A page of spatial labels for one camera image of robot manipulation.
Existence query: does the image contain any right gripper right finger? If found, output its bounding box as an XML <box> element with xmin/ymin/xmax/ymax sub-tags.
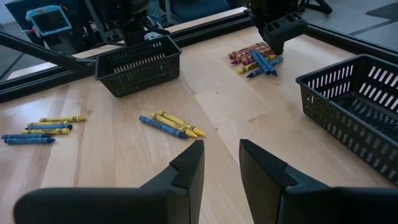
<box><xmin>238</xmin><ymin>138</ymin><xmax>398</xmax><ymax>224</ymax></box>

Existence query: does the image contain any blue-cased tablet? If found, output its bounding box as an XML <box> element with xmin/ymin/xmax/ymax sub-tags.
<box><xmin>25</xmin><ymin>5</ymin><xmax>73</xmax><ymax>37</ymax></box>

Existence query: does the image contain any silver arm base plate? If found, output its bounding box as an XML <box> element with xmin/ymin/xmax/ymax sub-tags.
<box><xmin>144</xmin><ymin>29</ymin><xmax>170</xmax><ymax>41</ymax></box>

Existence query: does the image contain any black slotted plastic basket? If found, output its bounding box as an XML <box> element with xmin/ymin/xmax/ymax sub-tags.
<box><xmin>295</xmin><ymin>54</ymin><xmax>398</xmax><ymax>187</ymax></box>
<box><xmin>95</xmin><ymin>35</ymin><xmax>183</xmax><ymax>98</ymax></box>

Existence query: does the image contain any pink crayon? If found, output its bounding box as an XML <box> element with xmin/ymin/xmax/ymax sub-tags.
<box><xmin>242</xmin><ymin>53</ymin><xmax>276</xmax><ymax>66</ymax></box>
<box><xmin>228</xmin><ymin>42</ymin><xmax>267</xmax><ymax>60</ymax></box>
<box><xmin>231</xmin><ymin>49</ymin><xmax>274</xmax><ymax>65</ymax></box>

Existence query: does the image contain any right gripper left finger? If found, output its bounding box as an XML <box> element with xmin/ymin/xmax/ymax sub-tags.
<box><xmin>14</xmin><ymin>139</ymin><xmax>205</xmax><ymax>224</ymax></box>

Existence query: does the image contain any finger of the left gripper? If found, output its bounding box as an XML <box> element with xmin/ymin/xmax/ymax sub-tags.
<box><xmin>262</xmin><ymin>12</ymin><xmax>308</xmax><ymax>57</ymax></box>

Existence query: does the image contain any black aluminium table frame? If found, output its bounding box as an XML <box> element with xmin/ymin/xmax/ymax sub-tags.
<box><xmin>0</xmin><ymin>7</ymin><xmax>398</xmax><ymax>103</ymax></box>

